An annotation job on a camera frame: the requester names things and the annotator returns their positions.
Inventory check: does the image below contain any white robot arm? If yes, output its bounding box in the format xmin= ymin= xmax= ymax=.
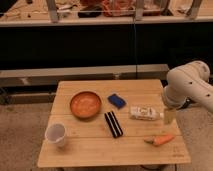
xmin=162 ymin=61 xmax=213 ymax=125

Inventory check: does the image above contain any blue sponge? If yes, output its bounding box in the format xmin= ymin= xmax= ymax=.
xmin=108 ymin=94 xmax=126 ymax=109

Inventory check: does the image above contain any grey metal bench rail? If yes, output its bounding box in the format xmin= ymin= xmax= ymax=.
xmin=0 ymin=64 xmax=169 ymax=87

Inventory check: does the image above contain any cluttered background shelf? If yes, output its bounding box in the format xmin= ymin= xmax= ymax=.
xmin=0 ymin=0 xmax=213 ymax=27

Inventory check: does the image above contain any wooden folding table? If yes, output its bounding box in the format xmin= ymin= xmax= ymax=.
xmin=38 ymin=79 xmax=191 ymax=168

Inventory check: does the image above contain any white plastic cup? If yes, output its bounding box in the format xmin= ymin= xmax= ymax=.
xmin=45 ymin=123 xmax=66 ymax=147

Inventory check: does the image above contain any orange ceramic bowl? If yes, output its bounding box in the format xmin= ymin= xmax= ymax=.
xmin=70 ymin=91 xmax=102 ymax=119

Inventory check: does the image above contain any orange carrot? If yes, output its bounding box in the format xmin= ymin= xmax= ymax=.
xmin=144 ymin=134 xmax=175 ymax=146

